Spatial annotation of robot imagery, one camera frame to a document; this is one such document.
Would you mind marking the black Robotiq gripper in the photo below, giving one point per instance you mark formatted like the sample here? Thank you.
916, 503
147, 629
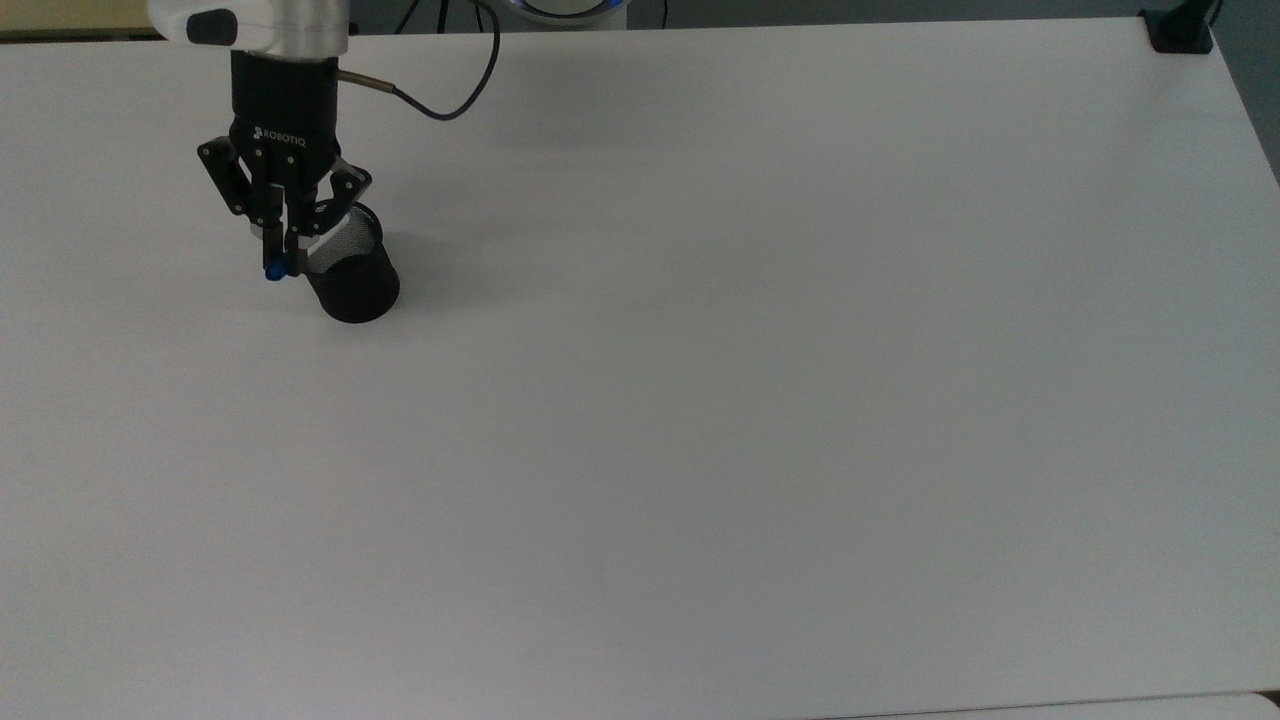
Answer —
285, 110

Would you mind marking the white marker with blue cap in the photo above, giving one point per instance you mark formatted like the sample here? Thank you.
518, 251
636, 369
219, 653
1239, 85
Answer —
275, 270

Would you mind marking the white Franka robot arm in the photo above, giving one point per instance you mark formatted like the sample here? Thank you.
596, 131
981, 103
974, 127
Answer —
300, 25

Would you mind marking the black mesh pen cup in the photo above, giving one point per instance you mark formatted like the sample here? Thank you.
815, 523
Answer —
360, 290

